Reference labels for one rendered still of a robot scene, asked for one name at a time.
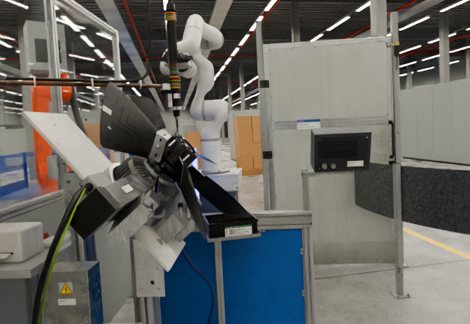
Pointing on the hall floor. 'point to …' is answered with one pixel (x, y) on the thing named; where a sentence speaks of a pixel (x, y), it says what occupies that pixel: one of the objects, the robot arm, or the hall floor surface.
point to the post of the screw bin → (219, 282)
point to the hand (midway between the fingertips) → (173, 55)
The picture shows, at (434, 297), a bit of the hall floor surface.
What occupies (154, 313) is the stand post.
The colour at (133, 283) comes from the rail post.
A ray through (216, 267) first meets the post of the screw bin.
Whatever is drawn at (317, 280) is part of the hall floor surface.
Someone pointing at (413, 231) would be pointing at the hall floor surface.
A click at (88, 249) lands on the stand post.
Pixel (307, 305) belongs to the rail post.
